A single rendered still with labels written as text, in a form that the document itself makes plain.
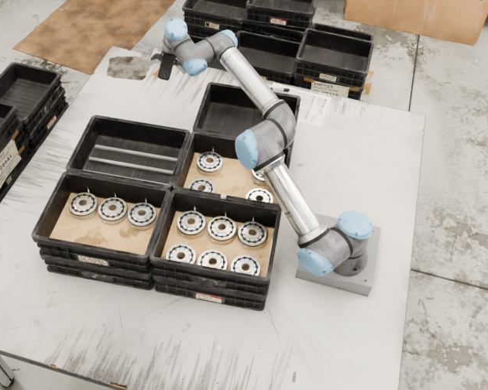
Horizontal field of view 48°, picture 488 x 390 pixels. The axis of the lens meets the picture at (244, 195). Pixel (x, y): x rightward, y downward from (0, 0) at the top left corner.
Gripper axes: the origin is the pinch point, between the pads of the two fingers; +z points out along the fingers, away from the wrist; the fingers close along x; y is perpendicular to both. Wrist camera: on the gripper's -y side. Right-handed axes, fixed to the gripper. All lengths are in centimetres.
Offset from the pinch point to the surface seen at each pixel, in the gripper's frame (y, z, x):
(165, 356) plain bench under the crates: -105, -23, -23
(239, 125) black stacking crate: -11.5, 9.6, -34.7
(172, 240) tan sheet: -66, -16, -16
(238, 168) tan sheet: -32.1, -2.4, -36.0
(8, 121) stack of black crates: -24, 61, 67
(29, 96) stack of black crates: 0, 98, 70
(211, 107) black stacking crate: -4.5, 16.7, -22.1
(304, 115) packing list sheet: 6, 26, -65
